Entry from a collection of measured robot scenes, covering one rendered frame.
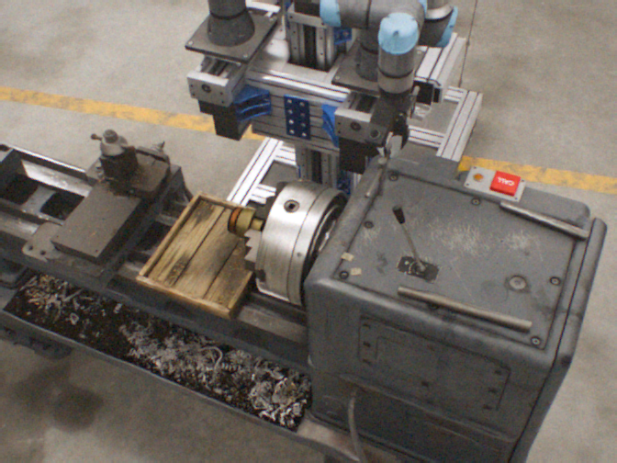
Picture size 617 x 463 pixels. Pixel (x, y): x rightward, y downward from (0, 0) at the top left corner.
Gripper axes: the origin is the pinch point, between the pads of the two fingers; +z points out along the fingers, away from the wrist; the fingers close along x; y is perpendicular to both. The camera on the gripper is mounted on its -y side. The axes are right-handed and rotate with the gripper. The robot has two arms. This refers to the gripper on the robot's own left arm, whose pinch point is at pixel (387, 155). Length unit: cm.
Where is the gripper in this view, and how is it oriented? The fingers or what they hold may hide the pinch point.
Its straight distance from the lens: 174.7
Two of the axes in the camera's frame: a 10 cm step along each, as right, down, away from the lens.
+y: 4.1, -7.2, 5.5
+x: -9.1, -3.0, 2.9
